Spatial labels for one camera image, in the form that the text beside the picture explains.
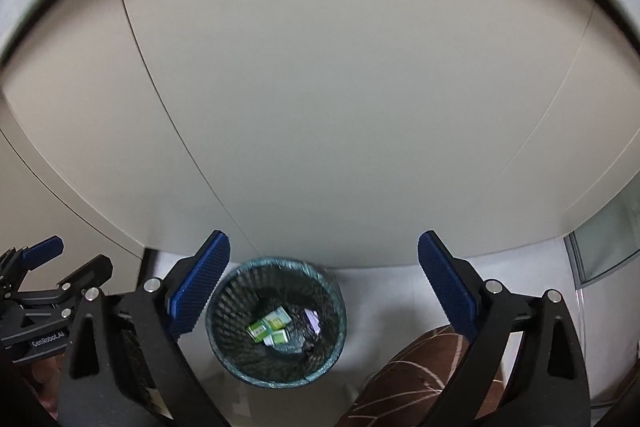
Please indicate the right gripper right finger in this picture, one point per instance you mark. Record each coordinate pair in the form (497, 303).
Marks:
(548, 385)

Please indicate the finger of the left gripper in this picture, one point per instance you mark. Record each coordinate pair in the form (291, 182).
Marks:
(43, 252)
(94, 273)

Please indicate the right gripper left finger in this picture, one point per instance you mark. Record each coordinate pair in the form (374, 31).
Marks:
(123, 365)

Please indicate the green white carton trash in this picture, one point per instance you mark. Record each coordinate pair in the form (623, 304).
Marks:
(271, 329)

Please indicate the dark mesh trash bin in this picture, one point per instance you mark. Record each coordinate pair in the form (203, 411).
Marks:
(313, 300)

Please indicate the person's left hand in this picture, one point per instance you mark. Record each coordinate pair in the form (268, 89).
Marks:
(47, 374)

